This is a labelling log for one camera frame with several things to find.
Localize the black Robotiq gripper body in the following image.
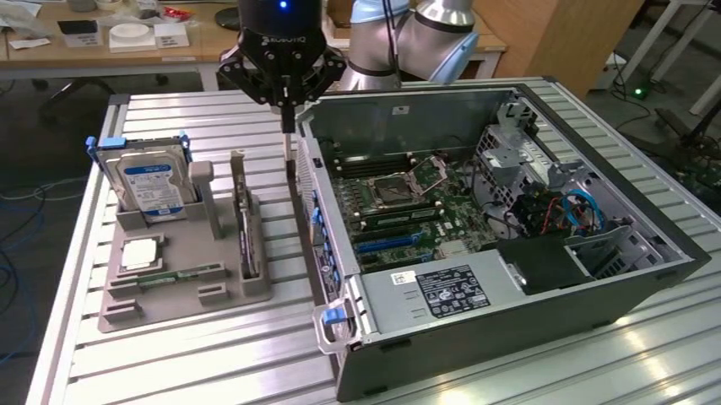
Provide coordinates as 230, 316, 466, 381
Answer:
235, 0, 329, 80

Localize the wooden desk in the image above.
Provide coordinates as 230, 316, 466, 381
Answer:
0, 0, 509, 81

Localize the white paper stack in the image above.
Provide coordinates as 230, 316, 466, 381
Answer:
326, 25, 354, 52

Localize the black round lamp base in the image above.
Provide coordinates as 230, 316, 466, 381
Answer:
213, 6, 242, 32

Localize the white labelled box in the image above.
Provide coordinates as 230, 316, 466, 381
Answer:
153, 21, 190, 50

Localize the black RAM slot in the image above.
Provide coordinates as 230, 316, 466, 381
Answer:
340, 166, 416, 177
333, 152, 412, 164
337, 162, 416, 173
336, 157, 413, 168

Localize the white roll on box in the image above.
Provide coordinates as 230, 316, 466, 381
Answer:
107, 23, 159, 55

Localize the dark small object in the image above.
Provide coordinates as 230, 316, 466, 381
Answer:
134, 0, 163, 20

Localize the open socket cover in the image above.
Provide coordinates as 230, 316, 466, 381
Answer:
409, 154, 452, 191

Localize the white box with black top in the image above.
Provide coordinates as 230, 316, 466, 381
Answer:
55, 19, 106, 49

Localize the black chair base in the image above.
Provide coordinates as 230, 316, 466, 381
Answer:
33, 73, 170, 123

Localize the hard disk with blue caddy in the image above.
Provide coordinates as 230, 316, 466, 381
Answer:
83, 129, 199, 224

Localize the silver disk bay cage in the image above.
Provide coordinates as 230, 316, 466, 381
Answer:
476, 99, 565, 216

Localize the grey parts rack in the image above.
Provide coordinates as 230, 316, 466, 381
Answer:
95, 159, 277, 334

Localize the green motherboard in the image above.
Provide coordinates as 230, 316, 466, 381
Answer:
329, 151, 501, 273

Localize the white paper slip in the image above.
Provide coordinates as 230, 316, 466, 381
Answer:
7, 37, 53, 50

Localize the blue expansion slot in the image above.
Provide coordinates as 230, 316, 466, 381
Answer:
353, 235, 429, 257

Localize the clear plastic bag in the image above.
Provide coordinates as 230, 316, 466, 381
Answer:
0, 0, 50, 39

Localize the wooden cabinet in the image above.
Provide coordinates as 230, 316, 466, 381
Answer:
478, 0, 647, 98

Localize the silver CPU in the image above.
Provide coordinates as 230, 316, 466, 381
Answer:
119, 238, 161, 271

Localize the silver chipset heatsink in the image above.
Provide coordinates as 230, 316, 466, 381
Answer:
437, 240, 473, 259

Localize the black power connector block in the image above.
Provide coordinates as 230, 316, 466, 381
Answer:
516, 193, 552, 238

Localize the grey power supply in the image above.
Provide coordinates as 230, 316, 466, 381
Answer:
360, 248, 509, 334

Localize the black plastic shroud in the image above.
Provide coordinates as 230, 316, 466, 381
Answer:
499, 235, 599, 296

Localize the black equipment stand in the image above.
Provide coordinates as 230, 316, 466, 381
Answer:
653, 107, 721, 186

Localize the open black PC case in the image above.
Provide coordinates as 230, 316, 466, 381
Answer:
293, 82, 715, 404

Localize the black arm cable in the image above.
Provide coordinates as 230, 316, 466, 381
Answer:
382, 0, 405, 85

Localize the white desk frame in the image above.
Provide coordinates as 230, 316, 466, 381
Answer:
617, 0, 721, 115

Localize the blue data wire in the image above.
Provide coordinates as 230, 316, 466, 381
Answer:
563, 188, 608, 232

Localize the grey handle with blue tab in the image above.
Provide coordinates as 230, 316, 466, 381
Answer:
312, 297, 362, 356

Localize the silver disk bay bracket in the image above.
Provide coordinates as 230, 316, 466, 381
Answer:
563, 225, 672, 283

